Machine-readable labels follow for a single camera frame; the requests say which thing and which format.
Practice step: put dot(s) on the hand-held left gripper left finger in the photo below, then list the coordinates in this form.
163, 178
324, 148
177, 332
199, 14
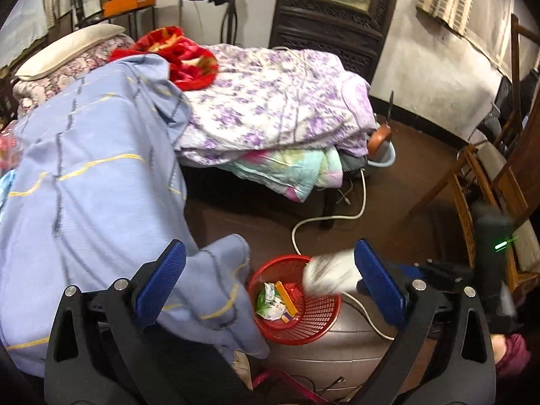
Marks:
162, 282

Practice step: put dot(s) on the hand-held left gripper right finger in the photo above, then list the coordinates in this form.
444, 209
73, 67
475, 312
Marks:
379, 287

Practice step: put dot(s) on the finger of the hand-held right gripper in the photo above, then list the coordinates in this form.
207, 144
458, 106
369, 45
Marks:
438, 268

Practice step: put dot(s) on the white tissue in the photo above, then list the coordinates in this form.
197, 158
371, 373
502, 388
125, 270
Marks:
333, 272

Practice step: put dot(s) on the red plastic mesh basket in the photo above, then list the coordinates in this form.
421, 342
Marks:
312, 325

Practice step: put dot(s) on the clear pink wrapper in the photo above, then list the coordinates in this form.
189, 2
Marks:
6, 152

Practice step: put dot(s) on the person's right forearm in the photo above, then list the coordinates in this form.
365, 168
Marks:
512, 354

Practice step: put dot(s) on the wooden chair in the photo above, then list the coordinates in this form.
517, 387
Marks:
515, 185

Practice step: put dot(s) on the grey round stool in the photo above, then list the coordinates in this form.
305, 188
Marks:
337, 358

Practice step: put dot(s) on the small red wrapper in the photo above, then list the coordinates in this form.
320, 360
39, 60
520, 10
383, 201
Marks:
295, 292

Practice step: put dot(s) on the orange yellow wrapper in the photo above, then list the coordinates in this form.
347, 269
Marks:
286, 301

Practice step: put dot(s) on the grey seat cushion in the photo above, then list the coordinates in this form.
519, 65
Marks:
493, 160

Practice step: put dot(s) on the green and white wrapper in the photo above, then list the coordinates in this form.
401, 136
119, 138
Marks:
270, 303

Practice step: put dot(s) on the blue striped bed sheet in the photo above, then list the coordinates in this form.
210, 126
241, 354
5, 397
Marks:
84, 198

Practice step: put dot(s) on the blue plastic basin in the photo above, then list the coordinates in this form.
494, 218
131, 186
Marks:
386, 158

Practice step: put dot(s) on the brown round lid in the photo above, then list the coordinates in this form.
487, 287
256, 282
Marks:
379, 138

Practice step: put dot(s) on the pastel tie-dye quilt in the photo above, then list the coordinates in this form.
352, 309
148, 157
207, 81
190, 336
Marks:
287, 168

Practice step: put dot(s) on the purple floral quilt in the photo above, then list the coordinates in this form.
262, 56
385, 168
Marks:
274, 93

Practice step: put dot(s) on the red patterned blanket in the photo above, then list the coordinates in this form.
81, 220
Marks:
190, 57

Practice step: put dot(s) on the brown floral quilt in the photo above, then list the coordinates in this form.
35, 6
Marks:
55, 78

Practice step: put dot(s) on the cream pillow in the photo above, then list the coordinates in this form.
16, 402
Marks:
71, 46

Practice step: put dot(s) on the orange flat box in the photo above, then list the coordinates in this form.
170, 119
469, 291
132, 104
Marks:
128, 2

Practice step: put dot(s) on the white lace cloth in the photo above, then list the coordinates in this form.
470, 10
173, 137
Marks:
25, 25

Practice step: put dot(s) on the pink plastic frame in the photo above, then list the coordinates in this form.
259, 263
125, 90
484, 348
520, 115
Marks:
287, 382

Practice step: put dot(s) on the striped wall cloth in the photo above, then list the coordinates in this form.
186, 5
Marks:
460, 0

